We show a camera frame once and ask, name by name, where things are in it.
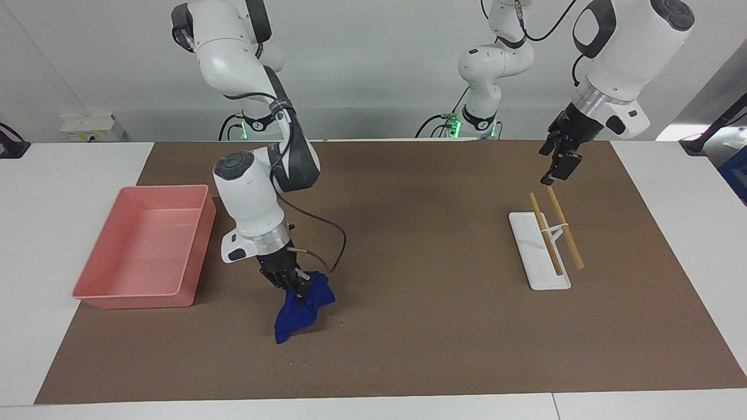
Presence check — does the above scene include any blue towel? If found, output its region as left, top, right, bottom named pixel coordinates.
left=274, top=271, right=336, bottom=344

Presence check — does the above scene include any wooden rod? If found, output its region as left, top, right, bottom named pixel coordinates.
left=529, top=192, right=564, bottom=277
left=547, top=187, right=585, bottom=271

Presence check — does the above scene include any white rack base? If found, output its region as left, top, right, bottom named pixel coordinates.
left=508, top=212, right=571, bottom=291

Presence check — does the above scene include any brown table mat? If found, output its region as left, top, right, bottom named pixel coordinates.
left=34, top=140, right=747, bottom=405

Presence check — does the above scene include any black stand with pole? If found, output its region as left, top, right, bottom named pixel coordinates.
left=680, top=93, right=747, bottom=157

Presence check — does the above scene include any pink plastic bin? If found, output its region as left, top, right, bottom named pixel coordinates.
left=72, top=185, right=217, bottom=310

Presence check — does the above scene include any blue box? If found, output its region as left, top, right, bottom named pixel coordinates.
left=719, top=146, right=747, bottom=206

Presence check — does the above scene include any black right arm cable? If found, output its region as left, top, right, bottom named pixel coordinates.
left=222, top=93, right=348, bottom=275

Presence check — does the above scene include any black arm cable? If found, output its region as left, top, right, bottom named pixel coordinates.
left=481, top=0, right=587, bottom=88
left=222, top=93, right=348, bottom=275

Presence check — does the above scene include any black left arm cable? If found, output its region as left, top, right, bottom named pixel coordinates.
left=481, top=0, right=587, bottom=88

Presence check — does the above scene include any black base cable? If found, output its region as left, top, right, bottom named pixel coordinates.
left=416, top=87, right=470, bottom=138

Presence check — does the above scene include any white wall power socket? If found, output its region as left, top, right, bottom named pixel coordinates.
left=60, top=114, right=124, bottom=142

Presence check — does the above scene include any black clamp mount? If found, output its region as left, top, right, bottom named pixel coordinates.
left=0, top=122, right=31, bottom=159

